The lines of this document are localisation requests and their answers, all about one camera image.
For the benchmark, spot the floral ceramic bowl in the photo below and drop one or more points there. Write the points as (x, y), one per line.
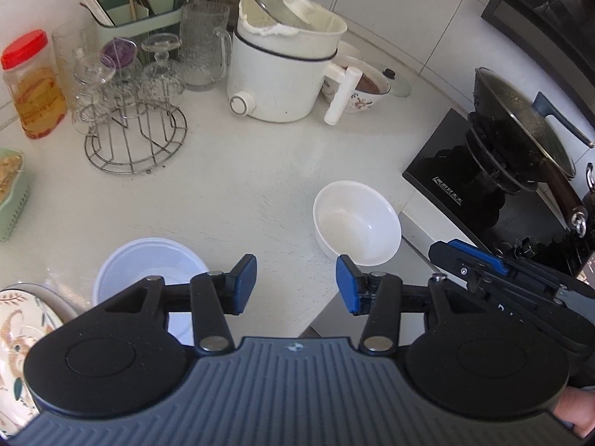
(365, 95)

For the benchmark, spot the dark wok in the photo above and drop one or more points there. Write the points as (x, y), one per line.
(516, 116)

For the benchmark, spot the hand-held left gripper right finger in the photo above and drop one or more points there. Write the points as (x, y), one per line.
(346, 289)

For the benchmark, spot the dried noodles bundle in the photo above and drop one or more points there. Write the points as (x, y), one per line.
(9, 172)

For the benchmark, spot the textured glass pitcher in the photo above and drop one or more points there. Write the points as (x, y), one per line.
(202, 46)

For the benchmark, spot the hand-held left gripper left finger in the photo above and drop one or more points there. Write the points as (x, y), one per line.
(246, 284)

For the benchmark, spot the clear footed glass cup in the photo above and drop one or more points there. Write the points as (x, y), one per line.
(95, 79)
(160, 65)

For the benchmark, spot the black range hood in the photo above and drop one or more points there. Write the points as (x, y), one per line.
(544, 4)

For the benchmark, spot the black gas stove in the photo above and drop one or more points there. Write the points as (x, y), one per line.
(446, 172)

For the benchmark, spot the green plastic basket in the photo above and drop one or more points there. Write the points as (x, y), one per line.
(11, 218)

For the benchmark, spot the white electric cooking pot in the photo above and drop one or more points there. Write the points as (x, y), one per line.
(279, 79)

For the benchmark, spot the glass pot lid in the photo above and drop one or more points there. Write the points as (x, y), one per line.
(397, 81)

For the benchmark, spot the purple glass cup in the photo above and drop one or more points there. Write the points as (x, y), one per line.
(121, 58)

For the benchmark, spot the white leaf print plate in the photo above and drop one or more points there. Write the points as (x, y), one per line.
(65, 309)

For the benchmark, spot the white ceramic bowl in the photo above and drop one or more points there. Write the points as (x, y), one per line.
(355, 223)

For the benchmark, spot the orange floral plate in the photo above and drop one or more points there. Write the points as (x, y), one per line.
(18, 334)

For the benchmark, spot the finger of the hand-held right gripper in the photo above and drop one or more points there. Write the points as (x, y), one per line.
(458, 260)

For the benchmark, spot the translucent plastic bowl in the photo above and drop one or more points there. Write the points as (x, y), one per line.
(139, 265)

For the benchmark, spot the person's right hand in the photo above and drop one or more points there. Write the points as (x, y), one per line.
(576, 411)

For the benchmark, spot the red lid plastic jar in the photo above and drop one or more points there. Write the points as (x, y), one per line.
(35, 88)

